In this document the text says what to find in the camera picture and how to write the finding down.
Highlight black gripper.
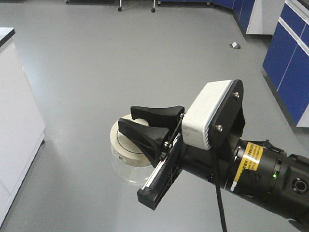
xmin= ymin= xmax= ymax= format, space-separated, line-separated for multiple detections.
xmin=118 ymin=105 xmax=241 ymax=210

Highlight black camera cable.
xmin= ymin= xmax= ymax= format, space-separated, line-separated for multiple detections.
xmin=212 ymin=147 xmax=228 ymax=232

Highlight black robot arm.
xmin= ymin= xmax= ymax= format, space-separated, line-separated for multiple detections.
xmin=118 ymin=106 xmax=309 ymax=227

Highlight blue lab bench cabinets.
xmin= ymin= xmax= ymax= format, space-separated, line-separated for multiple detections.
xmin=156 ymin=0 xmax=309 ymax=128

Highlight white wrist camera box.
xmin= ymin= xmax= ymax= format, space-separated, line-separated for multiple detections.
xmin=182 ymin=80 xmax=233 ymax=150

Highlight glass jar with cream lid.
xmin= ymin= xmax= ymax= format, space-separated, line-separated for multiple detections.
xmin=110 ymin=122 xmax=154 ymax=186

